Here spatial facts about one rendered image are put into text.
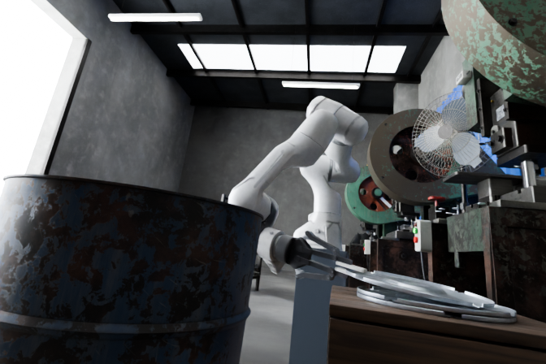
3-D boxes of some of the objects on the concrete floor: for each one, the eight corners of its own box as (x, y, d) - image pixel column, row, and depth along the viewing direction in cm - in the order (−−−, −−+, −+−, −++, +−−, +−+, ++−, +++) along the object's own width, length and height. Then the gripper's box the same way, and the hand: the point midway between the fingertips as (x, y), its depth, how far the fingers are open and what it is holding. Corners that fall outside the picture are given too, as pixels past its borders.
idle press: (341, 294, 381) (347, 160, 430) (332, 286, 475) (338, 177, 524) (471, 311, 365) (462, 170, 414) (436, 299, 459) (431, 185, 508)
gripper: (267, 272, 82) (354, 306, 69) (279, 221, 84) (366, 244, 71) (281, 271, 88) (363, 302, 75) (292, 223, 90) (374, 245, 77)
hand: (350, 270), depth 75 cm, fingers closed, pressing on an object
